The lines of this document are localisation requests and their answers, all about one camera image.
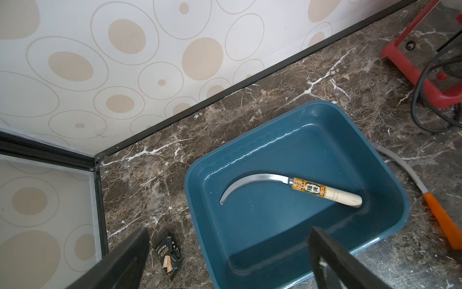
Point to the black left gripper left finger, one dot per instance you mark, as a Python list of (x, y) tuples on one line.
[(122, 268)]

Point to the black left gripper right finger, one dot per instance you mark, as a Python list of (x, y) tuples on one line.
[(335, 268)]

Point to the wooden handled labelled sickle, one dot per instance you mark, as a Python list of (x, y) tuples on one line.
[(315, 189)]

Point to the orange handled sickle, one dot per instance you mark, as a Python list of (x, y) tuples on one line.
[(450, 229)]

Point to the teal plastic storage box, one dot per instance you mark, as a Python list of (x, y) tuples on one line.
[(258, 238)]

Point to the red polka dot toaster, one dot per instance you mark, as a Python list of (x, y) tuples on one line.
[(435, 27)]

